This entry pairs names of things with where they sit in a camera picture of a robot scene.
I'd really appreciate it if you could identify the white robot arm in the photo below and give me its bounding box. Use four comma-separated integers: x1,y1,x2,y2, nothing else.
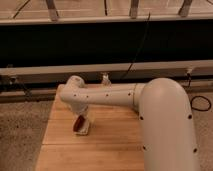
60,76,200,171

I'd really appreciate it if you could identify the small white clamp fixture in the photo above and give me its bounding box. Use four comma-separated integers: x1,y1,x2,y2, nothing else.
101,73,111,86

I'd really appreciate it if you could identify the grey metal rail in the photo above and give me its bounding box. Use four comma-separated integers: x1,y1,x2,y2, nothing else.
0,60,213,83

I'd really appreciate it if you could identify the black cable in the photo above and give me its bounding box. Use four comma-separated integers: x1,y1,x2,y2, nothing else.
118,12,213,113

